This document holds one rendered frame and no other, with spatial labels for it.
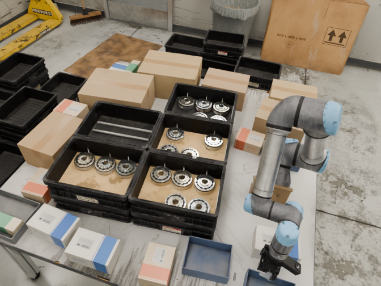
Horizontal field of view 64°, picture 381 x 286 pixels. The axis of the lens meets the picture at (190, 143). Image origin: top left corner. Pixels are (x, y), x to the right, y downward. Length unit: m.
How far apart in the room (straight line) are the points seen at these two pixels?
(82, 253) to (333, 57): 3.62
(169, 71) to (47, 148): 0.93
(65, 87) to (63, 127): 1.20
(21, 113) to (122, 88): 0.96
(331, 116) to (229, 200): 0.75
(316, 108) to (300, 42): 3.08
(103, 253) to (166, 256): 0.26
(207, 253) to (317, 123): 0.76
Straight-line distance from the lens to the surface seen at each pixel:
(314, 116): 1.13
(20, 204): 1.77
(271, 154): 1.17
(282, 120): 1.15
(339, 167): 3.05
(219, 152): 1.67
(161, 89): 2.16
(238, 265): 1.49
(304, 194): 1.78
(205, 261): 1.47
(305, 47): 4.20
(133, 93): 1.93
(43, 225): 1.55
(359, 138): 3.45
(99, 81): 2.07
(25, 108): 2.69
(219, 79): 2.15
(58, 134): 1.80
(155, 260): 1.39
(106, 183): 1.55
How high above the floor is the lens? 2.05
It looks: 46 degrees down
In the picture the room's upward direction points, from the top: 4 degrees clockwise
